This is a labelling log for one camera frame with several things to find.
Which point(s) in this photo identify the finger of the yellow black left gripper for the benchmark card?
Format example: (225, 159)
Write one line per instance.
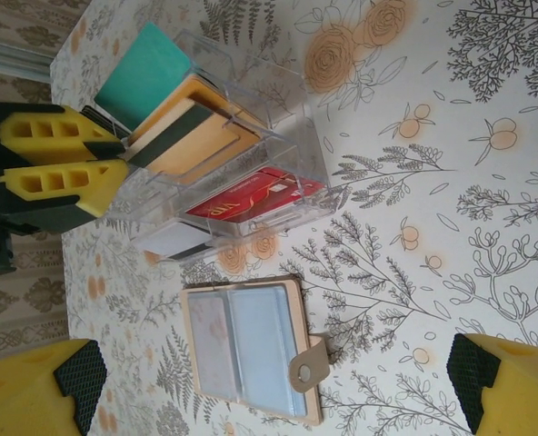
(46, 186)
(37, 131)

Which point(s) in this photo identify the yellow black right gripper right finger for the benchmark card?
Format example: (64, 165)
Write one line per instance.
(523, 399)

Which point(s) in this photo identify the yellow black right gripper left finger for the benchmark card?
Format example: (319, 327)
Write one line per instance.
(19, 399)

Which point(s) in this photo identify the beige card with black stripe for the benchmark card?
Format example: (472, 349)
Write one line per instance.
(196, 150)

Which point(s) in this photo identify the white pink card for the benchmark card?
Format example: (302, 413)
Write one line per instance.
(210, 345)
(173, 240)

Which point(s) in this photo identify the clear acrylic card organizer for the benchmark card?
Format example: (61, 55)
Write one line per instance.
(291, 150)

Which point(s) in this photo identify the beige leather card holder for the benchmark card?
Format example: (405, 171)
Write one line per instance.
(269, 345)

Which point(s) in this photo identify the teal card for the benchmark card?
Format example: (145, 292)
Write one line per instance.
(146, 72)

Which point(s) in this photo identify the orange card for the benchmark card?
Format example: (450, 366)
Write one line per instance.
(178, 97)

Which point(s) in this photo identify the red VIP card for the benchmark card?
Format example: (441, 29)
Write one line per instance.
(251, 200)

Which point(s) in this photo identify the aluminium corner post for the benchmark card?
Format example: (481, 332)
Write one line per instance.
(10, 56)

